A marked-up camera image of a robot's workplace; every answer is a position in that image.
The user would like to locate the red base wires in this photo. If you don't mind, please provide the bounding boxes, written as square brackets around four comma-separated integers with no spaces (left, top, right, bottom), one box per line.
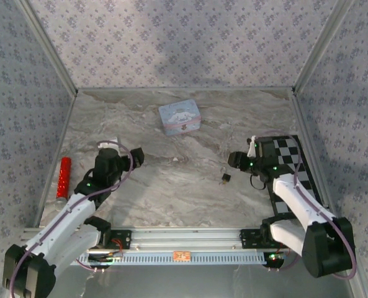
[110,238,125,253]

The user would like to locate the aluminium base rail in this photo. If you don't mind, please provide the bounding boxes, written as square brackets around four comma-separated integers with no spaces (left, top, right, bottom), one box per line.
[22,227,284,250]

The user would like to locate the circuit board with LEDs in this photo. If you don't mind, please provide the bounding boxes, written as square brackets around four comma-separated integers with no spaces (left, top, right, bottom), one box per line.
[263,252,286,268]

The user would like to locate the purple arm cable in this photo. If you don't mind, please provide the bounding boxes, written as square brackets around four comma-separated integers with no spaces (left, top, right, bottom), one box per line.
[3,140,134,298]
[263,132,357,279]

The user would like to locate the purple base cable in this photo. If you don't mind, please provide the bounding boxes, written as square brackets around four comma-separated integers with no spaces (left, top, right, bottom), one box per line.
[267,248,299,273]
[78,260,107,274]

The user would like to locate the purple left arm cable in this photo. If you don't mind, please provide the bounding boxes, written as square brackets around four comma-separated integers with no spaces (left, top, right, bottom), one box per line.
[3,140,134,298]

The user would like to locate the red glitter tube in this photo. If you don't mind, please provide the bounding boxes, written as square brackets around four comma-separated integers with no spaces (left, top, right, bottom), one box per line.
[55,157,72,208]

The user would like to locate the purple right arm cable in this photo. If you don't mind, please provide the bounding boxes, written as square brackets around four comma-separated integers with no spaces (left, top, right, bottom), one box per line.
[263,132,357,279]

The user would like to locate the aluminium frame bar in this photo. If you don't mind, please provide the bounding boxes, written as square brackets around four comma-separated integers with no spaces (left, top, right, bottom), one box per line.
[290,89,368,298]
[31,91,78,229]
[76,87,296,93]

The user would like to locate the blue cartoon tin box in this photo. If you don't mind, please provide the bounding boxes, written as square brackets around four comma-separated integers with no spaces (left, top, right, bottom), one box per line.
[158,99,202,137]

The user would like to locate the slotted grey cable duct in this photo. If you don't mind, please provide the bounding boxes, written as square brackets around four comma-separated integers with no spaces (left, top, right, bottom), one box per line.
[78,251,267,266]

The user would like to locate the black white chessboard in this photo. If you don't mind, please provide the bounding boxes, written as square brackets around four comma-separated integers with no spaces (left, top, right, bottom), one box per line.
[266,133,324,215]

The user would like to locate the aluminium frame post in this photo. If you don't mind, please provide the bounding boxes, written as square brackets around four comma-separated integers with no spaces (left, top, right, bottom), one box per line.
[294,0,357,94]
[14,0,79,96]

